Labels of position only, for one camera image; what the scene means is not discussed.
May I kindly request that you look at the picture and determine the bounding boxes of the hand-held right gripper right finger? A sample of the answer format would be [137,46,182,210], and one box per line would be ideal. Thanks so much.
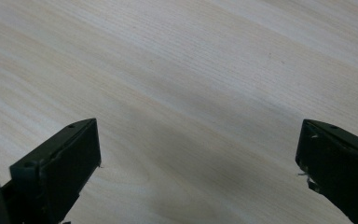
[295,119,358,224]

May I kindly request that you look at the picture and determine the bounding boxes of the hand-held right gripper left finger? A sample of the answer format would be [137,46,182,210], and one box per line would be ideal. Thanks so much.
[0,118,103,224]

